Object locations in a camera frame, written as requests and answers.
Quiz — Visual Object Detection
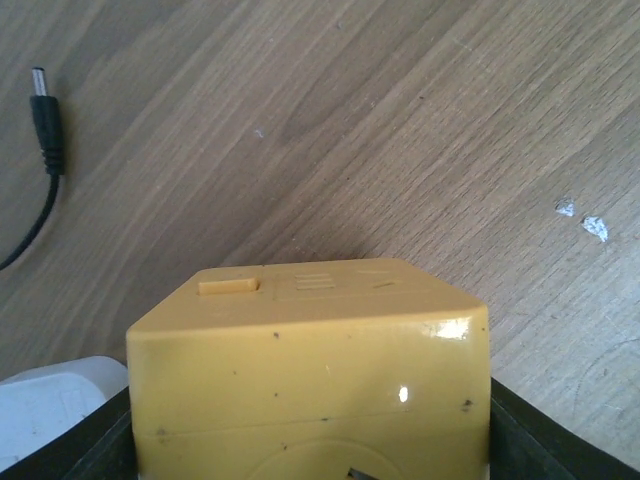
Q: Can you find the white cube adapter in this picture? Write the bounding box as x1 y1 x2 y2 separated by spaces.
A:
1 356 128 470

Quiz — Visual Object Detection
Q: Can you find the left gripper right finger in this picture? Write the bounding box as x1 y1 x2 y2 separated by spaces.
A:
489 379 639 480

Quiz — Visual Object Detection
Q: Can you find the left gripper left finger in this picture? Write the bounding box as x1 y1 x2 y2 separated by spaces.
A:
1 388 138 480

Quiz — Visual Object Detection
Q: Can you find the black power adapter with cable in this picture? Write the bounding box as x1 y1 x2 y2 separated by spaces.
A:
1 67 66 270

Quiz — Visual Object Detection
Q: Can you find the yellow cube socket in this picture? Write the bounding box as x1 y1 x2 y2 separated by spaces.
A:
126 258 491 479

